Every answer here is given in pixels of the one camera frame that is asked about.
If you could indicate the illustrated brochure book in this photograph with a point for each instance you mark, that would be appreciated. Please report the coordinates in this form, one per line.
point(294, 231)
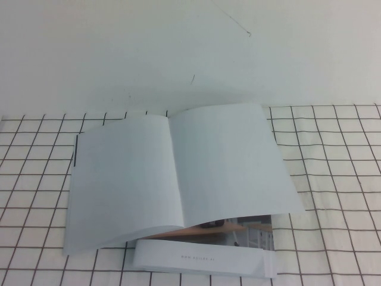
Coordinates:
point(134, 184)

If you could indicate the closed white cover book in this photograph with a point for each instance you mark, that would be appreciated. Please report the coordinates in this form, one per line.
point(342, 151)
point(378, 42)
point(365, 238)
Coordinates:
point(193, 253)

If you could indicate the white black grid tablecloth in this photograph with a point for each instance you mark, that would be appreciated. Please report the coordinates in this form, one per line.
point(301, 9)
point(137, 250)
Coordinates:
point(327, 190)

